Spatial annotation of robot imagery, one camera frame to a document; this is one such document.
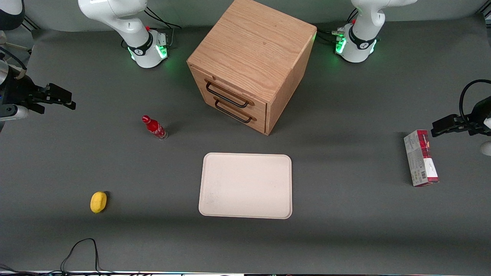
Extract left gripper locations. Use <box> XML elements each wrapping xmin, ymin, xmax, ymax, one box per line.
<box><xmin>432</xmin><ymin>96</ymin><xmax>491</xmax><ymax>138</ymax></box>

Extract white frame stand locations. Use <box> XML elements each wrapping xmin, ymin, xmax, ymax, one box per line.
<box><xmin>0</xmin><ymin>31</ymin><xmax>33</xmax><ymax>54</ymax></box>

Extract red soda bottle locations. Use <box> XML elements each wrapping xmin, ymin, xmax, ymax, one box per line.
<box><xmin>142</xmin><ymin>115</ymin><xmax>168</xmax><ymax>141</ymax></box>

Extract black drawer handle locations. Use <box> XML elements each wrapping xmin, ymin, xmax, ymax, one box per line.
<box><xmin>204</xmin><ymin>79</ymin><xmax>255</xmax><ymax>108</ymax></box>
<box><xmin>214</xmin><ymin>98</ymin><xmax>257</xmax><ymax>124</ymax></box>

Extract black cable at table edge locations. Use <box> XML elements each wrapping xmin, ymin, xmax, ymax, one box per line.
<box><xmin>0</xmin><ymin>238</ymin><xmax>115</xmax><ymax>276</ymax></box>

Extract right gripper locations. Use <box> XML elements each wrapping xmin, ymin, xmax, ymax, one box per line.
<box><xmin>0</xmin><ymin>75</ymin><xmax>76</xmax><ymax>115</ymax></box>

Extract grey and red carton box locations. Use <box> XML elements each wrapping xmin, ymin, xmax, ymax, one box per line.
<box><xmin>404</xmin><ymin>130</ymin><xmax>440</xmax><ymax>187</ymax></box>

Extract wooden drawer with bare inside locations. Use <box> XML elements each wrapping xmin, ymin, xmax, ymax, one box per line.
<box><xmin>191</xmin><ymin>66</ymin><xmax>267</xmax><ymax>120</ymax></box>

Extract wooden drawer front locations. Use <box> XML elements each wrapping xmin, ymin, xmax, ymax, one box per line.
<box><xmin>196</xmin><ymin>86</ymin><xmax>268</xmax><ymax>135</ymax></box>

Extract wooden drawer cabinet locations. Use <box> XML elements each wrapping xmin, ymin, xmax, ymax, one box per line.
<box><xmin>187</xmin><ymin>0</ymin><xmax>317</xmax><ymax>136</ymax></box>

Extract black cable along right arm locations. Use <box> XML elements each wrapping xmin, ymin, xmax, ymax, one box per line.
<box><xmin>0</xmin><ymin>46</ymin><xmax>27</xmax><ymax>70</ymax></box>

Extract beige plastic tray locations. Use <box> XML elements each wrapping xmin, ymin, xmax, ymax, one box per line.
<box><xmin>198</xmin><ymin>153</ymin><xmax>293</xmax><ymax>220</ymax></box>

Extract yellow lemon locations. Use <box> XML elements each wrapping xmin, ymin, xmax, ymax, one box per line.
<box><xmin>90</xmin><ymin>191</ymin><xmax>108</xmax><ymax>214</ymax></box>

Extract black cables at arm base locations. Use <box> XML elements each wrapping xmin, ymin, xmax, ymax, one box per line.
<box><xmin>144</xmin><ymin>6</ymin><xmax>181</xmax><ymax>48</ymax></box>
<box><xmin>316</xmin><ymin>8</ymin><xmax>359</xmax><ymax>44</ymax></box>

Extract black cables at left arm base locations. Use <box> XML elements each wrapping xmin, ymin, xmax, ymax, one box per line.
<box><xmin>316</xmin><ymin>8</ymin><xmax>359</xmax><ymax>44</ymax></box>

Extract black cables at right arm base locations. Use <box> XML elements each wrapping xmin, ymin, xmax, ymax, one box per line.
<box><xmin>144</xmin><ymin>6</ymin><xmax>181</xmax><ymax>48</ymax></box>

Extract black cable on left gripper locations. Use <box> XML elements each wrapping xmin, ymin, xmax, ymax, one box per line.
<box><xmin>459</xmin><ymin>79</ymin><xmax>491</xmax><ymax>124</ymax></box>

